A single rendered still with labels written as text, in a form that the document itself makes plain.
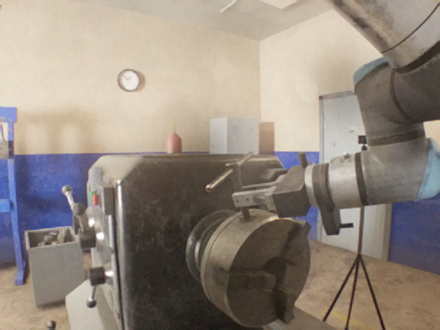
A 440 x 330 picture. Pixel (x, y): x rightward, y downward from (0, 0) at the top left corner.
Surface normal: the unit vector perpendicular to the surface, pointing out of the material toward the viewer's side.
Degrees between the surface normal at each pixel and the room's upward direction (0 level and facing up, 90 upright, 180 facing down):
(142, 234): 90
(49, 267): 90
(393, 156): 100
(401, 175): 97
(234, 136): 90
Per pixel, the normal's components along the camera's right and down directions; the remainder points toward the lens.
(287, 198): -0.48, 0.33
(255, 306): 0.54, 0.04
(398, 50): -0.60, 0.77
